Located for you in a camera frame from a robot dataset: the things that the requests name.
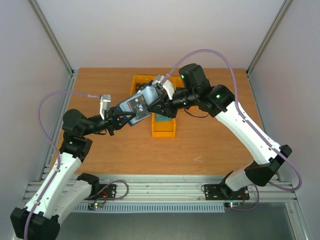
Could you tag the controller board with leds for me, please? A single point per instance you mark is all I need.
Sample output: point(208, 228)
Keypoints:
point(232, 205)
point(94, 206)

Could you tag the orange bin back left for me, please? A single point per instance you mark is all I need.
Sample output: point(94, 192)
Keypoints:
point(140, 81)

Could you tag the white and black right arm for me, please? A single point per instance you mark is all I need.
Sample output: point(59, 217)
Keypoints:
point(220, 103)

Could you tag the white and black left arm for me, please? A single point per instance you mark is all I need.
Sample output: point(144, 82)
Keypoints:
point(41, 218)

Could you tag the aluminium rail frame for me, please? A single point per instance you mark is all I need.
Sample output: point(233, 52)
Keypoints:
point(168, 188)

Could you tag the orange bin front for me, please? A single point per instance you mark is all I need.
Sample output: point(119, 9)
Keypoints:
point(163, 129)

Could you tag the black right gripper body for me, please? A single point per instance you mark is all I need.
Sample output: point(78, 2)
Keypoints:
point(169, 106)

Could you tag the black VIP credit card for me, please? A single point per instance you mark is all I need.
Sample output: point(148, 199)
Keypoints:
point(138, 105)

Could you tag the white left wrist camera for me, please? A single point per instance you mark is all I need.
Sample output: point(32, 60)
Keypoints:
point(104, 105)

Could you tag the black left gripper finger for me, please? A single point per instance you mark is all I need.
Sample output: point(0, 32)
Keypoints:
point(117, 112)
point(120, 122)

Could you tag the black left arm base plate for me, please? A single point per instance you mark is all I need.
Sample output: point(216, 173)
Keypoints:
point(109, 192)

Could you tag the blue card holder wallet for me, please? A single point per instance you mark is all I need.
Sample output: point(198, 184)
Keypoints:
point(149, 92)

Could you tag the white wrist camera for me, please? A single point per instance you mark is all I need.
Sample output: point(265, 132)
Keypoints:
point(104, 105)
point(164, 85)

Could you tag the grey slotted cable duct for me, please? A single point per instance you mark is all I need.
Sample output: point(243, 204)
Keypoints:
point(137, 208)

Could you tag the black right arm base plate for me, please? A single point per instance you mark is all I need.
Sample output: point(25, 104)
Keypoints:
point(213, 192)

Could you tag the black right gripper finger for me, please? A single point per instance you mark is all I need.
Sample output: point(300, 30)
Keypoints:
point(159, 104)
point(156, 110)

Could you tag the right controller board with LEDs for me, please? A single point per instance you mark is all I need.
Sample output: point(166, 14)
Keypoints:
point(232, 205)

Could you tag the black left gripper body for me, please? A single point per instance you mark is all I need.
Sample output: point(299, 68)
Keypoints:
point(109, 121)

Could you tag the left controller board with LEDs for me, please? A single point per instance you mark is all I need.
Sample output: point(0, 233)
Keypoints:
point(94, 206)

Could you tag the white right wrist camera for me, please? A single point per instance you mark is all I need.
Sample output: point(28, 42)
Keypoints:
point(164, 85)

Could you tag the teal credit card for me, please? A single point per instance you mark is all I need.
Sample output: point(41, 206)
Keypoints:
point(160, 118)

